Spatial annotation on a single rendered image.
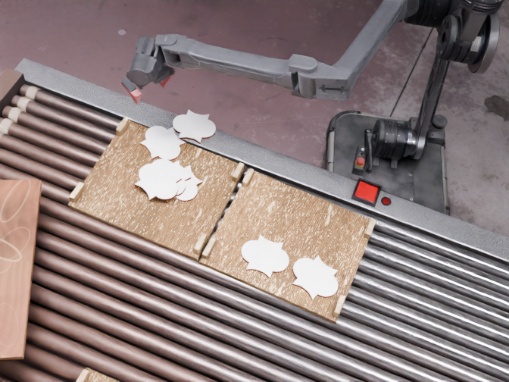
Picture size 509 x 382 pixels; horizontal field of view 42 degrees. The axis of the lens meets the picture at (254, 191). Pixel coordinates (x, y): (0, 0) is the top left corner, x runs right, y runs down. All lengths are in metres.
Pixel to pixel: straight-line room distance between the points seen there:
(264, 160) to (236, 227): 0.27
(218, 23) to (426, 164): 1.44
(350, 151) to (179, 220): 1.28
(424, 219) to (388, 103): 1.57
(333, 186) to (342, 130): 1.04
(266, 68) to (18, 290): 0.82
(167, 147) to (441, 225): 0.86
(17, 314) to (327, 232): 0.87
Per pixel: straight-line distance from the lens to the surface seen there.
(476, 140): 3.59
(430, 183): 3.03
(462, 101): 3.73
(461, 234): 2.10
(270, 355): 1.80
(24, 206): 1.88
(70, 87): 2.28
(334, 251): 1.93
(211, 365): 1.77
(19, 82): 2.29
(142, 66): 1.76
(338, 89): 1.64
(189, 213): 1.94
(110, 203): 1.97
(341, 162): 2.97
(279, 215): 1.96
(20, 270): 1.79
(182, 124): 2.14
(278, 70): 1.66
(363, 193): 2.06
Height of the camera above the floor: 2.61
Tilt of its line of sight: 57 degrees down
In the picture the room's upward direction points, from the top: 9 degrees clockwise
